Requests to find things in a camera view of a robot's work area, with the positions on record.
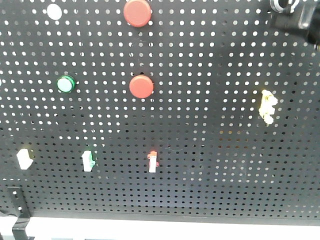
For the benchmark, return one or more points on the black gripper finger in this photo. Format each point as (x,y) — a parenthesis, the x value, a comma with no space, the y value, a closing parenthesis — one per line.
(303,22)

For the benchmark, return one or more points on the upper red push button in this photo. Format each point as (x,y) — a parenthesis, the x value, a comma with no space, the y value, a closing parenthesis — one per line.
(137,13)

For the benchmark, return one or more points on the red push button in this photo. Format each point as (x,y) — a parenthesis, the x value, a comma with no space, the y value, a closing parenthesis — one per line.
(137,13)
(141,86)

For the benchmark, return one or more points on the lower red push button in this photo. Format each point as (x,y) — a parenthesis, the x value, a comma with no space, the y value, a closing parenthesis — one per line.
(141,86)

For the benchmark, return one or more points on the green push button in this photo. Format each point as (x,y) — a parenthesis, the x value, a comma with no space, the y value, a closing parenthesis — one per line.
(65,84)

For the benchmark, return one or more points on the grey round button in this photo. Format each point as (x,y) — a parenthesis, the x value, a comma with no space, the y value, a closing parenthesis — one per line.
(54,12)

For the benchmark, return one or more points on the black perforated pegboard panel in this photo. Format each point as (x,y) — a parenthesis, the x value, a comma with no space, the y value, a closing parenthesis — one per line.
(209,60)

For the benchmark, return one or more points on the white standing desk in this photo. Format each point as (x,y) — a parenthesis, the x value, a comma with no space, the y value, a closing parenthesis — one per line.
(46,228)

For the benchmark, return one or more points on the yellow toggle switch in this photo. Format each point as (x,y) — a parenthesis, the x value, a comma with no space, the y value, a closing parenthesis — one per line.
(266,109)

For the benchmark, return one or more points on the red-white rocker switch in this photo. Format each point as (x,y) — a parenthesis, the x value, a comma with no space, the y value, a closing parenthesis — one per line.
(153,164)

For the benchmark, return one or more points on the green-white rocker switch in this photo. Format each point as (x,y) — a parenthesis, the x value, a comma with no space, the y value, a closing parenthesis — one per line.
(87,161)

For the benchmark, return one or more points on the white rocker switch left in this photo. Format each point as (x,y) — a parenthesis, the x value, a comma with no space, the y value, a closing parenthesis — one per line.
(24,159)

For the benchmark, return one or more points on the left black clamp bracket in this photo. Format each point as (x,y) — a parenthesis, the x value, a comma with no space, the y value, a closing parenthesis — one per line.
(21,212)

